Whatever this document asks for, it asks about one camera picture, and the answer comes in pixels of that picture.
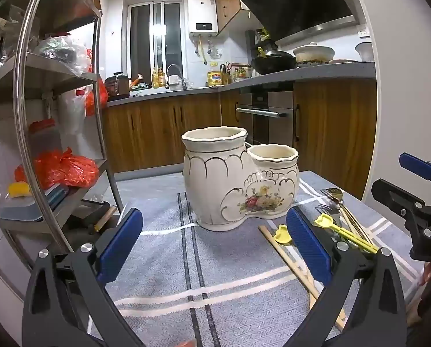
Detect white bowl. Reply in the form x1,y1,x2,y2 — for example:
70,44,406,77
355,42,376,62

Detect grey kitchen countertop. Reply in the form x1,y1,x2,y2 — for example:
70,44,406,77
107,61,377,108

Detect wooden wall cabinet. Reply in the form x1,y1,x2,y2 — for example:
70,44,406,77
213,0,251,37

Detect yellow sponge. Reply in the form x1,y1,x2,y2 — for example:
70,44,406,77
8,182,31,199

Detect kitchen window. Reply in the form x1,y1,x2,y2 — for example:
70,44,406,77
128,1,186,81

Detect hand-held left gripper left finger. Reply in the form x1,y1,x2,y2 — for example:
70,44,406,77
22,208,147,347

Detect built-in oven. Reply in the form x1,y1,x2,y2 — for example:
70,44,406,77
235,91,295,147

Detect grey striped tablecloth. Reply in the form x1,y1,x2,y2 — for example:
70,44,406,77
87,170,429,347

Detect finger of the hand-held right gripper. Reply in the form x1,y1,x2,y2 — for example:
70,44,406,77
371,178,423,225
399,153,431,189

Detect white water heater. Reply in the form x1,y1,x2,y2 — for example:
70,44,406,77
187,0,219,39

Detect wooden handled tool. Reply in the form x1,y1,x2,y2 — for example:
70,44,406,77
89,206,118,234

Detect gold fork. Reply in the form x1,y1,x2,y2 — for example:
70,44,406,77
320,188,374,244

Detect large orange plastic bag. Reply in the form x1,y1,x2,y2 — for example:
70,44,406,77
15,147,100,189

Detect floral ceramic utensil holder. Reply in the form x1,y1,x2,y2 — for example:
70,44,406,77
181,126,300,231

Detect metal shelf rack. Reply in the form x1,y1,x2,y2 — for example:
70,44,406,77
0,0,123,297

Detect wooden base cabinets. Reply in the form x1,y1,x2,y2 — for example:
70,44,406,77
102,79,377,200

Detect hanging orange plastic bag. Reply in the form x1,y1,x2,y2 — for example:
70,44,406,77
83,49,109,117

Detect metal faucet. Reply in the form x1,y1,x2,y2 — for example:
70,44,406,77
166,64,187,91

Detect white lidded pot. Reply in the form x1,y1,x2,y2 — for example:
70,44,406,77
293,43,335,68

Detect white plastic bag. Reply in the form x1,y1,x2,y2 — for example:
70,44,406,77
58,87,88,134

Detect amber glass bottles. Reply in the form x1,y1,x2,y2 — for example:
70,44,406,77
151,67,166,89

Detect black wok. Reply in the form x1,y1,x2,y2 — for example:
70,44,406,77
251,50,298,75

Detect grey tray stack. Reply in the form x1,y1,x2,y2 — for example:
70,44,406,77
0,184,70,222

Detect clear plastic bag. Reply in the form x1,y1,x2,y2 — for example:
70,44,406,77
38,36,92,75

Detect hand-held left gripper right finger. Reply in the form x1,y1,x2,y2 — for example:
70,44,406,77
284,206,407,347

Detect black range hood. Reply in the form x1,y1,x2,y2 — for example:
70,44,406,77
237,0,359,43

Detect black spice rack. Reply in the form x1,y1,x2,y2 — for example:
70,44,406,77
245,29,278,59

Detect yellow plastic shovel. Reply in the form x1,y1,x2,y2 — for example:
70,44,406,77
315,213,380,254

